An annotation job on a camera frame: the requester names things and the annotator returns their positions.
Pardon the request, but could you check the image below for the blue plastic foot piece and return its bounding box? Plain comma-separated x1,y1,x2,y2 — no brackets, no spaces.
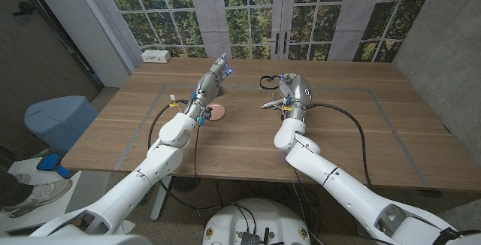
36,152,71,179

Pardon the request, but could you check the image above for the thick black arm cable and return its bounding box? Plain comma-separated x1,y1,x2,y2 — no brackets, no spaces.
147,98,191,150
307,102,374,188

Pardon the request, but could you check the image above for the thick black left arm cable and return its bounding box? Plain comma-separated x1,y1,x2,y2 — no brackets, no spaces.
147,98,191,150

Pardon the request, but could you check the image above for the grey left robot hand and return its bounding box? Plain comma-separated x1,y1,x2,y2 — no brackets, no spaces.
182,52,234,127

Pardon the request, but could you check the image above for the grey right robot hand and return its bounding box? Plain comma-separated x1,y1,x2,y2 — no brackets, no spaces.
277,72,313,123

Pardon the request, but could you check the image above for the blue-grey upholstered stool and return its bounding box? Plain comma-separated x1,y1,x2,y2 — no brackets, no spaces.
23,95,99,153

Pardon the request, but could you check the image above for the white robot torso base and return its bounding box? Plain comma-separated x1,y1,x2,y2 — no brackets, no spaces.
201,198,312,245

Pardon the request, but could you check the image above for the grey white sneaker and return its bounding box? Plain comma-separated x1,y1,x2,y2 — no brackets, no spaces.
1,178,73,219

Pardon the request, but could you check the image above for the pink round pins lid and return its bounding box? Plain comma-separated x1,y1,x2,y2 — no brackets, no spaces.
205,103,226,122

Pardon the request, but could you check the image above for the round black floor fan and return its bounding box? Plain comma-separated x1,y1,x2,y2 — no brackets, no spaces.
171,176,203,194

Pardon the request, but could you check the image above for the white table leg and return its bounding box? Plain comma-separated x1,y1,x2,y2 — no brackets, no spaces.
150,177,173,222

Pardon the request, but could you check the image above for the black trouser leg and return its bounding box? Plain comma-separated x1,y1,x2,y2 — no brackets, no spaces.
0,168,35,209

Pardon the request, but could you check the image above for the black door handle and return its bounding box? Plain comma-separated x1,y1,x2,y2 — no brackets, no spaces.
12,1,37,17

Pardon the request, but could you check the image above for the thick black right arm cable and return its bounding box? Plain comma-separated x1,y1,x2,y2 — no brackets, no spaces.
307,102,374,188

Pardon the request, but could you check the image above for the white toy airplane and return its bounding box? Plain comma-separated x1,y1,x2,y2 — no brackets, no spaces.
261,92,289,111

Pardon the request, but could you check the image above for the thin black left wrist cable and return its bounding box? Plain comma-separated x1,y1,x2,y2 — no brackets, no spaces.
192,124,201,180

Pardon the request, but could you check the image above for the crumpled white paper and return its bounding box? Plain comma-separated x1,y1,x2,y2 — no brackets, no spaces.
112,219,137,236

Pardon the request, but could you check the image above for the printed window forest backdrop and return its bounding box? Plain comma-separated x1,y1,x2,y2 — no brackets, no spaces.
77,0,440,64

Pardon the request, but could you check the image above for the white rectangular device box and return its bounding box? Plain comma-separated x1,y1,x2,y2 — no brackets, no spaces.
141,49,172,65

